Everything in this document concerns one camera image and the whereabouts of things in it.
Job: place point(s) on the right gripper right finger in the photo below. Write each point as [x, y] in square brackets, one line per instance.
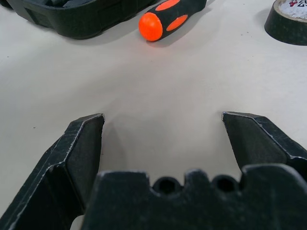
[259, 143]

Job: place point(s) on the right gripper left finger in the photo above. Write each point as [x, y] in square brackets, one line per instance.
[60, 155]

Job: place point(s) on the black electrical tape roll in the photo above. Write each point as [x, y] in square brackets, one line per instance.
[283, 28]

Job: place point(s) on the black tool case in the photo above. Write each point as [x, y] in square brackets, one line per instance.
[72, 24]

